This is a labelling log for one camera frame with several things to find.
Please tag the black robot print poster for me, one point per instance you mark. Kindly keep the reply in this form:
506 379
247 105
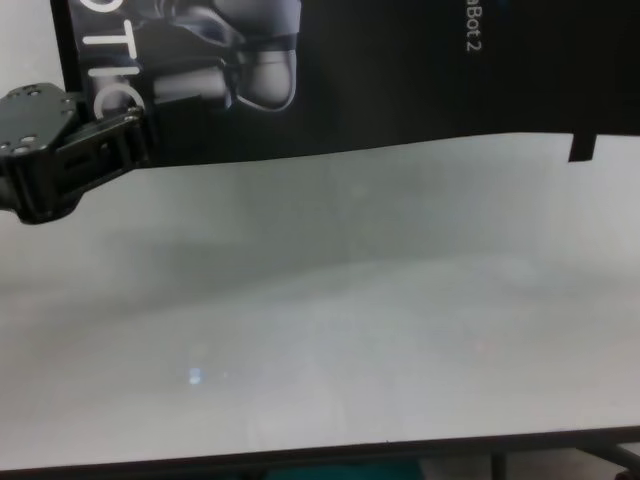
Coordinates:
375 75

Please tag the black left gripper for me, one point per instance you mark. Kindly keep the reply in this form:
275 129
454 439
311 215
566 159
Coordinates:
30 120

